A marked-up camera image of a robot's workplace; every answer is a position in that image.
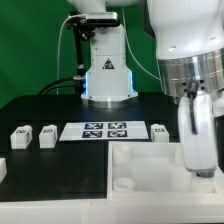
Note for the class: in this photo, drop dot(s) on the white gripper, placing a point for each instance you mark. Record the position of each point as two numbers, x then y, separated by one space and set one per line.
199 150

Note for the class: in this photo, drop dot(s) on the white square tabletop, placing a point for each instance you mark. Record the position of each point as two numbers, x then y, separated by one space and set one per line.
148 167

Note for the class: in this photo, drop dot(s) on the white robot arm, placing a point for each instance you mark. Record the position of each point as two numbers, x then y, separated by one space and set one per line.
190 57

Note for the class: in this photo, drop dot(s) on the white sheet with tags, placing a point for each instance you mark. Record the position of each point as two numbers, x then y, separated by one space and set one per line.
104 131

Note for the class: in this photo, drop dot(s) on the white left fence piece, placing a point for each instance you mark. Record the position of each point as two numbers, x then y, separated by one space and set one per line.
3 169

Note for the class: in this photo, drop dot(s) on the white front rail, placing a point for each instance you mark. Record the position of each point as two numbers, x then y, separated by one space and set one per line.
108 212

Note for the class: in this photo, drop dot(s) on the black camera stand pole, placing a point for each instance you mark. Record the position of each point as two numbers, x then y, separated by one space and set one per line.
80 64

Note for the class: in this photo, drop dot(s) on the black camera on stand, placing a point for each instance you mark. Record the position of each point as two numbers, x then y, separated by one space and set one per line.
100 19

